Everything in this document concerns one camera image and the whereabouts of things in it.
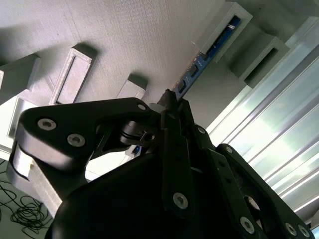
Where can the RAM stick with black chips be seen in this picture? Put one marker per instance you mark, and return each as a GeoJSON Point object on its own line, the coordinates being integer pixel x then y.
{"type": "Point", "coordinates": [189, 74]}

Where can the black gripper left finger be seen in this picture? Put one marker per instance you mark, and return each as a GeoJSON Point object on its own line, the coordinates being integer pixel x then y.
{"type": "Point", "coordinates": [62, 117]}

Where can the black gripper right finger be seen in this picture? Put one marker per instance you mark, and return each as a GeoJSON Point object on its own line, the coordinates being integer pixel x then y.
{"type": "Point", "coordinates": [224, 159]}

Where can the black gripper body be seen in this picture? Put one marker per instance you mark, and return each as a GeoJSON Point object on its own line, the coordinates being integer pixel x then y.
{"type": "Point", "coordinates": [119, 211]}

